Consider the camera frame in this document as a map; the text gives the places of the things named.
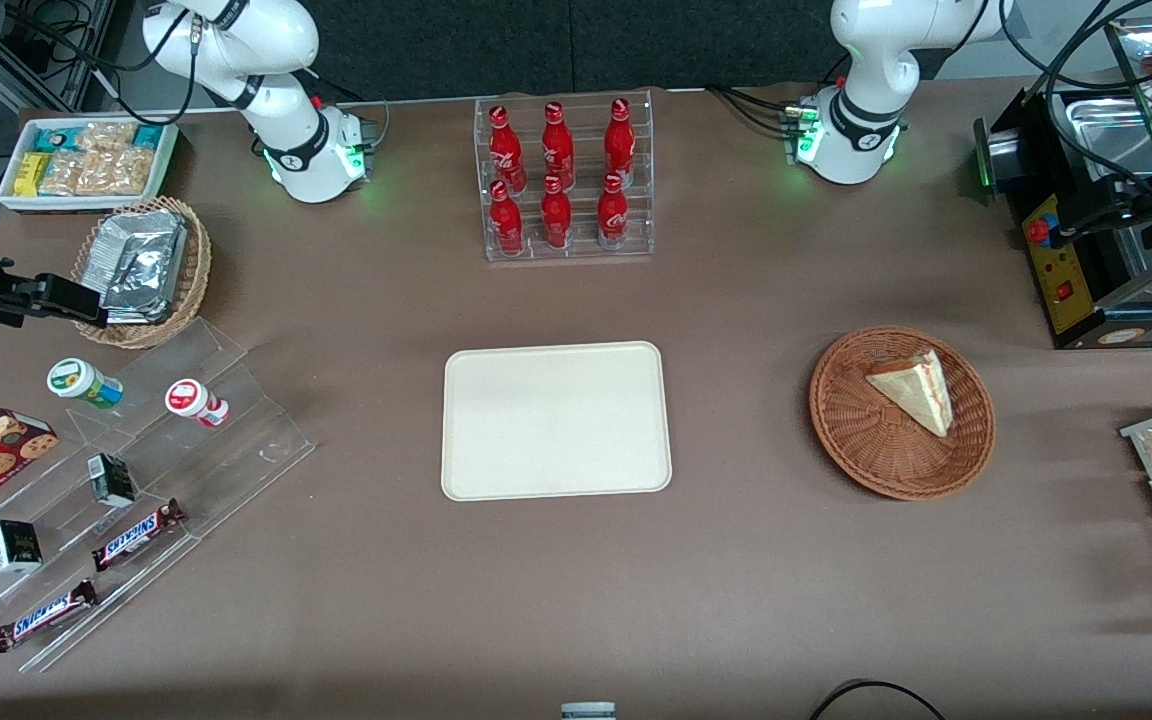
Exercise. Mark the triangle sandwich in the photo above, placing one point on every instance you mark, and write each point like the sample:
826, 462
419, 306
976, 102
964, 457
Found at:
916, 392

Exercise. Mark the small black carton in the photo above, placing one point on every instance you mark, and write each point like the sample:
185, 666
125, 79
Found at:
112, 480
14, 546

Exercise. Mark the silver foil packets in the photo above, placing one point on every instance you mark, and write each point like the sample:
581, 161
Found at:
141, 260

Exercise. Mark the clear acrylic bottle rack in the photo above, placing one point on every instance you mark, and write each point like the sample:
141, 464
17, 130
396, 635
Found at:
586, 215

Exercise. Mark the brown Snickers bar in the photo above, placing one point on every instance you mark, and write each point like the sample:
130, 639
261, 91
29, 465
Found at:
136, 535
44, 615

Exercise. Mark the yellow snack packet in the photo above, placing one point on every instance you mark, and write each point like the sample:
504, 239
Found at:
30, 174

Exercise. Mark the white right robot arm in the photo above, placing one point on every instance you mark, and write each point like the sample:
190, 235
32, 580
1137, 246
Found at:
266, 70

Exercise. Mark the white rectangular snack bin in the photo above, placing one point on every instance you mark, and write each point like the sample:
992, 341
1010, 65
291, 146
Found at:
166, 160

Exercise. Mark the cream plastic tray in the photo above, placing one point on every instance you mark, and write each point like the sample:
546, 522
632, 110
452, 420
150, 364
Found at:
556, 420

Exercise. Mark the green label yogurt cup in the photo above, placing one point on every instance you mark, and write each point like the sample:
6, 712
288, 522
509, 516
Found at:
81, 383

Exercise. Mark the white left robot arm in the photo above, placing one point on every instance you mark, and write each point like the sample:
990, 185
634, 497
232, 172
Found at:
866, 60

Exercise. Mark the clear acrylic stepped stand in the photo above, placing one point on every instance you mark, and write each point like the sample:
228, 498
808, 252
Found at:
236, 440

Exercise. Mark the black glass warmer cabinet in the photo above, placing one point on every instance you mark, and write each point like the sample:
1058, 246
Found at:
1061, 280

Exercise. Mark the clear rice cracker bag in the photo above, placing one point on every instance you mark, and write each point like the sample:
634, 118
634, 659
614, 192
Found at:
116, 172
106, 136

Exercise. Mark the red cola bottle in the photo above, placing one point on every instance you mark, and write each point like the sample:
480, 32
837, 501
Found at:
613, 215
506, 222
506, 150
556, 218
557, 145
620, 140

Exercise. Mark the teal snack packet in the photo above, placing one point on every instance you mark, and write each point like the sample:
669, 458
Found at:
56, 138

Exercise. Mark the red label yogurt cup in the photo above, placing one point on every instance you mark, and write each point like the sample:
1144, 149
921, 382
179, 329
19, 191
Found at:
191, 400

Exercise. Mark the light tan wicker basket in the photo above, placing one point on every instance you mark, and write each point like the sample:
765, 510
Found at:
194, 270

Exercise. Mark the small grey object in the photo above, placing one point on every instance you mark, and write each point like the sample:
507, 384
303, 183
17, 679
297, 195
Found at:
588, 711

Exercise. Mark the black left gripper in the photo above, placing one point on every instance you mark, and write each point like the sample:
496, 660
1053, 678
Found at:
1119, 212

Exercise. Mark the brown round wicker basket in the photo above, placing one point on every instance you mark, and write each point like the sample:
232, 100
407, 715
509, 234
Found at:
866, 440

